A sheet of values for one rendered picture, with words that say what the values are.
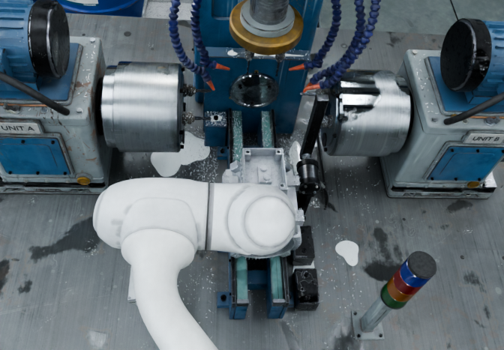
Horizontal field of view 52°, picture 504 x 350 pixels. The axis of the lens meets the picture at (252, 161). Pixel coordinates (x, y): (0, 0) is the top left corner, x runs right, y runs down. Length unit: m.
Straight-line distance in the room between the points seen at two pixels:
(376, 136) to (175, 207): 0.82
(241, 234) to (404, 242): 0.98
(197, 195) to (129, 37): 1.35
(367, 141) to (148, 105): 0.59
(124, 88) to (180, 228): 0.71
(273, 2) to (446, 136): 0.60
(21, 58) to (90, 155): 0.32
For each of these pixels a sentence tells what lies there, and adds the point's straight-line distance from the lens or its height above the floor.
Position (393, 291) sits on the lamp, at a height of 1.10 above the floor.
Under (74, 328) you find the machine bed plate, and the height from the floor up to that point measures 0.80.
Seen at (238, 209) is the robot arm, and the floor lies 1.55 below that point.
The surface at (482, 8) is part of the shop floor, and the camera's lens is 3.96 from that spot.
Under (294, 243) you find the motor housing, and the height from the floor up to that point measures 1.02.
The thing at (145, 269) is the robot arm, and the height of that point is 1.52.
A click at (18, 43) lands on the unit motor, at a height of 1.32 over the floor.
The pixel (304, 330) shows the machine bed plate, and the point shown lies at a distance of 1.45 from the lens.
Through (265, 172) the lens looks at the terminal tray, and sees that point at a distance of 1.25.
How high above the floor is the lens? 2.17
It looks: 56 degrees down
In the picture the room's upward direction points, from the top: 9 degrees clockwise
